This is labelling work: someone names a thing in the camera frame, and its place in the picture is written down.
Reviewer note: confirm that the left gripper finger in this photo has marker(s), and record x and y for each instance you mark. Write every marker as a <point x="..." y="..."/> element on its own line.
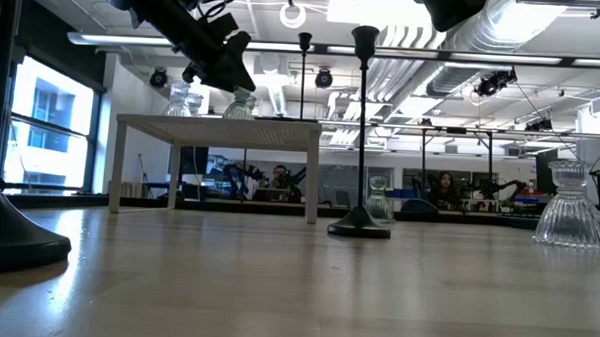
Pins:
<point x="241" y="71"/>
<point x="220" y="78"/>

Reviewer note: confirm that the tall black metal candlestick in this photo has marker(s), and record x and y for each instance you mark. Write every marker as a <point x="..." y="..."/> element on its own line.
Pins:
<point x="304" y="41"/>
<point x="358" y="225"/>
<point x="7" y="238"/>

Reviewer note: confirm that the clear ribbed glass candle holder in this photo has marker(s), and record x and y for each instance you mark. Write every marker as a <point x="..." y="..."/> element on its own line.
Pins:
<point x="573" y="218"/>
<point x="382" y="201"/>

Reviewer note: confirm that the black background robot arm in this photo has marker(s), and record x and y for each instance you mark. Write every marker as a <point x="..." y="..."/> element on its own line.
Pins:
<point x="239" y="176"/>

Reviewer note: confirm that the black ceiling spotlight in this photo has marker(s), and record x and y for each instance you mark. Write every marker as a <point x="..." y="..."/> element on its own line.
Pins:
<point x="323" y="78"/>
<point x="158" y="77"/>

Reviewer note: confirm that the white perforated metal shelf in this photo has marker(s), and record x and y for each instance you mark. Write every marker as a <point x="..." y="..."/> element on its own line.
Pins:
<point x="221" y="132"/>

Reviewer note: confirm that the long ceiling light strip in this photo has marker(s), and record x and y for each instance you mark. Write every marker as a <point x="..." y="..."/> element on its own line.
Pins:
<point x="384" y="51"/>

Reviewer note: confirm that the person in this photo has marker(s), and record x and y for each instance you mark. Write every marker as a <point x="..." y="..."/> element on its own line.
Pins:
<point x="280" y="174"/>
<point x="444" y="188"/>

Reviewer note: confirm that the large window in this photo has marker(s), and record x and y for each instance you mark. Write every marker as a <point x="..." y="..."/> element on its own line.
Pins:
<point x="56" y="130"/>

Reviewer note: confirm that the black monitor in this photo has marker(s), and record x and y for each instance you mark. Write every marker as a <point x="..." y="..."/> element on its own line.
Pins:
<point x="544" y="169"/>

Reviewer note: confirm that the thin black stand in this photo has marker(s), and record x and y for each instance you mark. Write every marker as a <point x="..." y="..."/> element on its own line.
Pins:
<point x="599" y="191"/>

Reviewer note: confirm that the black metal frame stand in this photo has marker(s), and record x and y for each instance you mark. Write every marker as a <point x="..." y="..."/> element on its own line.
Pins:
<point x="423" y="158"/>

